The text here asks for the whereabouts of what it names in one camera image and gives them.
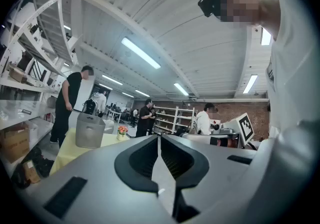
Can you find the olive green plastic basin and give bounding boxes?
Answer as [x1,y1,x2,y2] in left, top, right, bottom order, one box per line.
[75,112,106,149]

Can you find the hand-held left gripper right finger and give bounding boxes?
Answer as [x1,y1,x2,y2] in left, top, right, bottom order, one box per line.
[159,134,259,224]

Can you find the large open cardboard box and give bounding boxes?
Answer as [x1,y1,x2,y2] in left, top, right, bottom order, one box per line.
[0,124,31,164]

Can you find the black head-mounted camera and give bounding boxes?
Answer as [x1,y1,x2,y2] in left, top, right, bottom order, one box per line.
[197,0,221,18]

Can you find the small closed cardboard box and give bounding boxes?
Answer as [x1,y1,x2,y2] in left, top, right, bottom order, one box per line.
[22,159,42,184]

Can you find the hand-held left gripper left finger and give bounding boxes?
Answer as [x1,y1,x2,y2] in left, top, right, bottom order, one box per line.
[17,134,174,224]

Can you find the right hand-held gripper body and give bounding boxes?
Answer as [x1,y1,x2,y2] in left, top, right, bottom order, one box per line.
[181,112,256,149]

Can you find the person's own head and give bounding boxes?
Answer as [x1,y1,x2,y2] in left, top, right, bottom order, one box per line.
[212,0,281,41]

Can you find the white shelving by brick wall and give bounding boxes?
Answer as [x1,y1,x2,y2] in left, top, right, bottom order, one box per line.
[152,104,198,135]

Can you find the pot of colourful flowers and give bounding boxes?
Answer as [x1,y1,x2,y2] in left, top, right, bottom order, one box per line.
[116,125,129,141]

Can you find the long white shelving unit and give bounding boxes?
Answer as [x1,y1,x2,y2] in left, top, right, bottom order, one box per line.
[0,0,84,178]

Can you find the yellow-green tablecloth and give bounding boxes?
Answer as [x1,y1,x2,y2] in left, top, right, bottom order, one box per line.
[49,127,131,176]

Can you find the black plastic bags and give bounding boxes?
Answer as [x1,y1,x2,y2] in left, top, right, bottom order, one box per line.
[11,145,55,189]

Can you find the ceiling light strips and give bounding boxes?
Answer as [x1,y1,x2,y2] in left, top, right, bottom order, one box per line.
[63,0,273,98]

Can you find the person's own torso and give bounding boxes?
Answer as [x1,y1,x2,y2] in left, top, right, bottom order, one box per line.
[264,0,320,144]

